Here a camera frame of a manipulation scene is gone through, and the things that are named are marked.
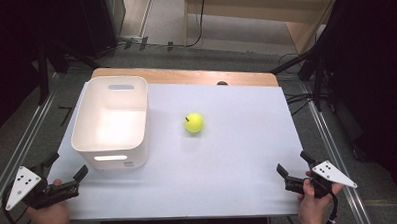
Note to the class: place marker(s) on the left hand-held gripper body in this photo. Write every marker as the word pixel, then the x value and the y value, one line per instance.
pixel 22 186

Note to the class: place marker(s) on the light wooden shelf unit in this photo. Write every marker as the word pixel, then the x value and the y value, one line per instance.
pixel 249 6

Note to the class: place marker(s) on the black metal stand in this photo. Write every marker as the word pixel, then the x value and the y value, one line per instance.
pixel 43 74

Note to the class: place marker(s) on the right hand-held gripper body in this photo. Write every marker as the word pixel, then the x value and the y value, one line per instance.
pixel 332 174

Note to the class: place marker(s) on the person's right hand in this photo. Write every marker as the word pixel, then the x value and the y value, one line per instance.
pixel 311 211

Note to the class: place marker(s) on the white power strip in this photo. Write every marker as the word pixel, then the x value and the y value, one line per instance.
pixel 130 37

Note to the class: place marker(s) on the white plastic storage bin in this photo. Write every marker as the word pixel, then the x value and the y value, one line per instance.
pixel 110 128

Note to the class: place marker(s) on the dark cabinet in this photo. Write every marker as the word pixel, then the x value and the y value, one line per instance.
pixel 100 22

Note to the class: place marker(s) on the metal floor rail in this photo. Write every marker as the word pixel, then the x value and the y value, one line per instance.
pixel 334 154
pixel 18 155

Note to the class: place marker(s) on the white table cover sheet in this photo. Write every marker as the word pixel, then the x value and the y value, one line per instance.
pixel 228 157

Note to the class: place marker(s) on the yellow tennis ball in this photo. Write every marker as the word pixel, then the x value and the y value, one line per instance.
pixel 195 122

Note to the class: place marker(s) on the person's left hand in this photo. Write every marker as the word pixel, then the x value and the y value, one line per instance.
pixel 52 220

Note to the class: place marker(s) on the black tripod stand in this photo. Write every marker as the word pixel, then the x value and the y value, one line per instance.
pixel 315 68

